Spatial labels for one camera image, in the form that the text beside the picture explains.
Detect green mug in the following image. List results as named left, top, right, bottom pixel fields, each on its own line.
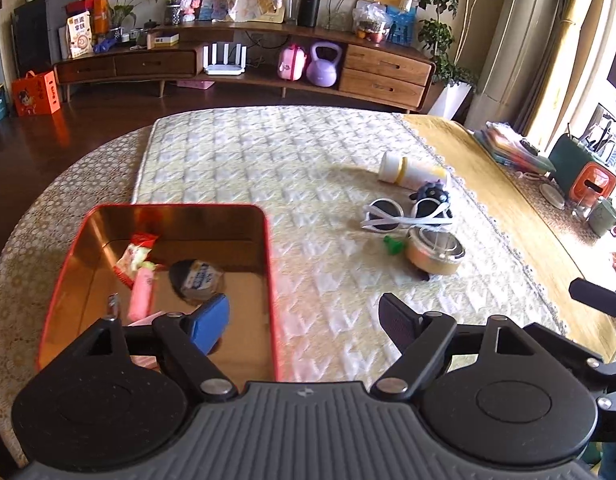
left=588, top=197, right=616, bottom=237

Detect pink tube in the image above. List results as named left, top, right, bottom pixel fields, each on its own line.
left=126, top=265, right=156, bottom=322

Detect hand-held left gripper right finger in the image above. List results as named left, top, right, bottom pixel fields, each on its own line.
left=370, top=292, right=564, bottom=402

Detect white sunglasses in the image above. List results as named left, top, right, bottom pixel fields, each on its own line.
left=362, top=197, right=455, bottom=233

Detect clear plastic bag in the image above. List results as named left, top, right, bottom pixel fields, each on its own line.
left=352, top=2, right=393, bottom=43

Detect purple kettlebell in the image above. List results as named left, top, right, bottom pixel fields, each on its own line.
left=308, top=41, right=345, bottom=86

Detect blue picture box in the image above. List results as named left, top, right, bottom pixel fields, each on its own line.
left=385, top=5, right=417, bottom=43

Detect red tin box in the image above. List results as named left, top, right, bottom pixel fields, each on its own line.
left=36, top=202, right=283, bottom=383

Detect purple spiky toy figure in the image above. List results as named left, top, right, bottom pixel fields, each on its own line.
left=409, top=180, right=453, bottom=211

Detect cereal box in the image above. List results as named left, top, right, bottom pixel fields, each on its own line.
left=65, top=10, right=94, bottom=59

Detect stack of folded cloths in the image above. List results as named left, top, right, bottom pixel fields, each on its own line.
left=473, top=121, right=556, bottom=176

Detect round metal tin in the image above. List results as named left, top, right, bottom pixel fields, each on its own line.
left=404, top=227, right=466, bottom=276

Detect black white small bottle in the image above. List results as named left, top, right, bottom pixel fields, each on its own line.
left=169, top=259, right=226, bottom=305

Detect green orange knife holder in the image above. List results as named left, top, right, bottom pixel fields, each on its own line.
left=548, top=132, right=616, bottom=206

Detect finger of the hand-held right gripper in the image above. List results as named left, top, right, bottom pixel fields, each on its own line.
left=569, top=278, right=616, bottom=317
left=523, top=322, right=616, bottom=396

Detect pink toy case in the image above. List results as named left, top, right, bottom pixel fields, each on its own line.
left=278, top=42, right=309, bottom=81

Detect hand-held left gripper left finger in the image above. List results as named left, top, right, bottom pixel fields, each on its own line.
left=68, top=294, right=239, bottom=403

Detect green potted tree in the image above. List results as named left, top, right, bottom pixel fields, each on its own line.
left=415, top=0, right=511, bottom=86

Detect white yellow bottle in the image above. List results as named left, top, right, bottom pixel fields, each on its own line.
left=378, top=151, right=451, bottom=190

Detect white standing air conditioner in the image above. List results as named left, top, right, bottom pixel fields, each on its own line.
left=463, top=0, right=564, bottom=131

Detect white saucer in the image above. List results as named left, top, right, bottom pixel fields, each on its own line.
left=539, top=182, right=566, bottom=209

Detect orange gift box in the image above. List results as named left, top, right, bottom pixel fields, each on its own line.
left=12, top=70, right=62, bottom=117

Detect black speaker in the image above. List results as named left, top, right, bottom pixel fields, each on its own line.
left=297, top=0, right=321, bottom=27

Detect red white snack packet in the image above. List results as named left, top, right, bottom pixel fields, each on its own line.
left=114, top=232, right=159, bottom=291

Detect dark mini fridge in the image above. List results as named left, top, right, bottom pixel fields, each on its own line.
left=12, top=0, right=81, bottom=78

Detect white router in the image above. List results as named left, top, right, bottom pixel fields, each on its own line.
left=203, top=42, right=246, bottom=77

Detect orange red box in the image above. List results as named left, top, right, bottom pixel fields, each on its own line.
left=65, top=0, right=111, bottom=36

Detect white planter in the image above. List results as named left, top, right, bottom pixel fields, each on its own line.
left=428, top=80, right=475, bottom=121

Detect beige window curtain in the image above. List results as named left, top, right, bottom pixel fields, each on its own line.
left=513, top=0, right=616, bottom=136

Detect wooden TV cabinet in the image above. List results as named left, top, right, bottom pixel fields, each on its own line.
left=52, top=20, right=436, bottom=113

